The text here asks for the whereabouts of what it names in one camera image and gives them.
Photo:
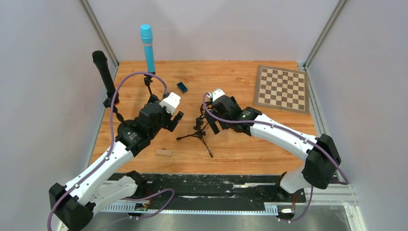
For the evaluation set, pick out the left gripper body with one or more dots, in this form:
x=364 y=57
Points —
x=170 y=121

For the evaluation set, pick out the wooden chessboard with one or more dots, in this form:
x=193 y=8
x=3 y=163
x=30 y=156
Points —
x=282 y=89

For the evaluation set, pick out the black tripod shock-mount stand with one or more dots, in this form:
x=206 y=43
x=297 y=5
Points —
x=199 y=129

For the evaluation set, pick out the black tripod clip mic stand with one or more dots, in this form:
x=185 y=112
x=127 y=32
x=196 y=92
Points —
x=147 y=81

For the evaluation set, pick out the blue toy brick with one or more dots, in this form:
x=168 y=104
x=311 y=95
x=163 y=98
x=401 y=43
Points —
x=181 y=86

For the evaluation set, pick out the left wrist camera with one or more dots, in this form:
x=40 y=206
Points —
x=170 y=103

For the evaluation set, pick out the black microphone orange end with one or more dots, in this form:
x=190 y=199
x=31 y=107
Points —
x=101 y=63

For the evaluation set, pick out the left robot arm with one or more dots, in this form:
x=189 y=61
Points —
x=76 y=202

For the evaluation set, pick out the small wooden block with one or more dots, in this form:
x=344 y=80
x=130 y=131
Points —
x=163 y=152

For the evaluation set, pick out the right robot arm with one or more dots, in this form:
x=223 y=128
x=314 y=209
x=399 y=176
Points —
x=319 y=154

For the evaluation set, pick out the black round-base mic stand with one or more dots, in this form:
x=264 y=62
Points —
x=113 y=108

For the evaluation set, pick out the blue microphone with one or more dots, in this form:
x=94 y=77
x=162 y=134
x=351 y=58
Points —
x=146 y=35

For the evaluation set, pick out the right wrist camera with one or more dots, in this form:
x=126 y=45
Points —
x=216 y=94

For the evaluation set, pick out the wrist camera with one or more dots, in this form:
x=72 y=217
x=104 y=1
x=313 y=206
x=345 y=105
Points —
x=170 y=103
x=216 y=94

